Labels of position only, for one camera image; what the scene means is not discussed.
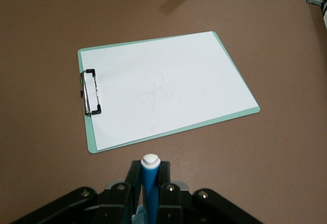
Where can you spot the blue marker with white cap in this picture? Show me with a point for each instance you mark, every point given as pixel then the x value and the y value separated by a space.
pixel 149 183

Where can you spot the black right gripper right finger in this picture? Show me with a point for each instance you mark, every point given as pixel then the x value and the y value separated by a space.
pixel 171 203

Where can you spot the white paper sheet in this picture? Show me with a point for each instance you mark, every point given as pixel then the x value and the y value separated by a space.
pixel 166 86

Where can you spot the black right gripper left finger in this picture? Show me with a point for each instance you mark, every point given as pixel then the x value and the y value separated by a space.
pixel 120 203

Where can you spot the teal clipboard with metal clip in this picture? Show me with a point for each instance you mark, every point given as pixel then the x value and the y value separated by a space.
pixel 90 139

